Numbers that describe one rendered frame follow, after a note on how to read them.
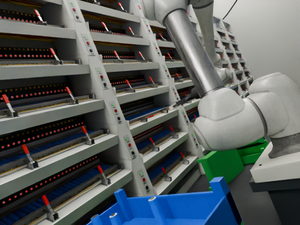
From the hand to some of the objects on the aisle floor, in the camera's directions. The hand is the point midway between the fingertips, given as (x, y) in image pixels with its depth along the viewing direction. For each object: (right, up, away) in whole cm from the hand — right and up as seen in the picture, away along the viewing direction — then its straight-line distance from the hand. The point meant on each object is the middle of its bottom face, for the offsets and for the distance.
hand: (174, 106), depth 154 cm
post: (-18, -66, -33) cm, 76 cm away
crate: (+32, -46, -11) cm, 57 cm away
